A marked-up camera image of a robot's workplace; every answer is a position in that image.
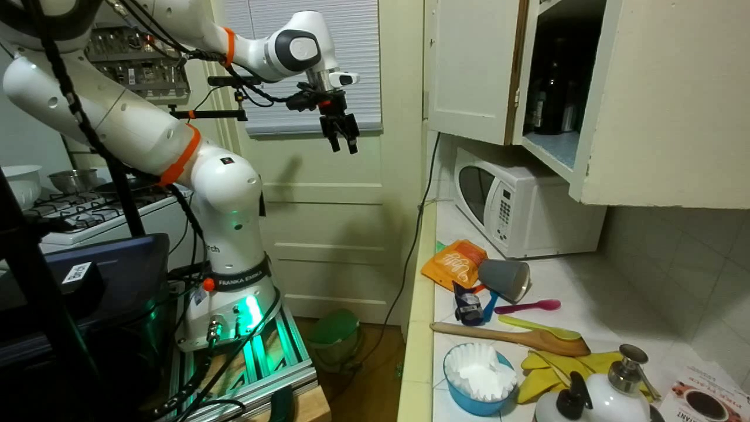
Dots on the orange snack pouch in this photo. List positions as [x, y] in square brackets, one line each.
[454, 265]

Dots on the printed paper sheet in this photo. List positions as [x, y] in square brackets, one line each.
[700, 392]

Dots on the blue plastic spoon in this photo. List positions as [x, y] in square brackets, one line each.
[488, 311]

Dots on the blue bowl with filters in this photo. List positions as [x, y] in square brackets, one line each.
[479, 379]

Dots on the white kettle black handle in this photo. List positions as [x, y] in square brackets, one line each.
[607, 398]

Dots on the dark glass jar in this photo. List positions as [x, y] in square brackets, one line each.
[466, 309]

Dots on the magenta plastic spoon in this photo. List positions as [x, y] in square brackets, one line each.
[528, 305]

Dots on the yellow rubber glove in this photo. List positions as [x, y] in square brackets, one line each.
[548, 372]

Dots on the green bucket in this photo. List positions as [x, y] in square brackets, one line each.
[334, 340]

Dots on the white microwave oven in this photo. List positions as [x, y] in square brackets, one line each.
[520, 208]

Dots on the white upper cabinet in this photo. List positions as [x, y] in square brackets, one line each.
[665, 120]

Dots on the yellow-green plastic spoon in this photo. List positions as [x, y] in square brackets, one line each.
[562, 335]

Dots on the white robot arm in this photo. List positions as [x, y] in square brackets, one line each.
[51, 81]

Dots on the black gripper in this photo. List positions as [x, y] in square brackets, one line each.
[325, 94]

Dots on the white gas stove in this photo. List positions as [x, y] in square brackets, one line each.
[90, 212]

